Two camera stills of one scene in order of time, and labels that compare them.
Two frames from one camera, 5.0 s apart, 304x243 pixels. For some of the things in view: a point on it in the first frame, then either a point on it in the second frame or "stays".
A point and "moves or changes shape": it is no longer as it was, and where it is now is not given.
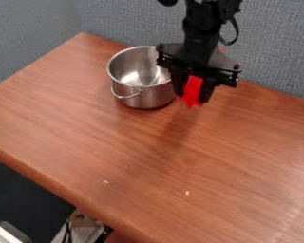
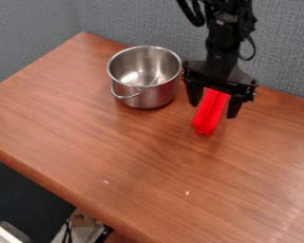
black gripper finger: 207,90 → 236,104
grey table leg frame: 82,229 stays
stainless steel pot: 141,82 stays
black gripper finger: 179,75 → 195,91
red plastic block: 191,96 moves or changes shape
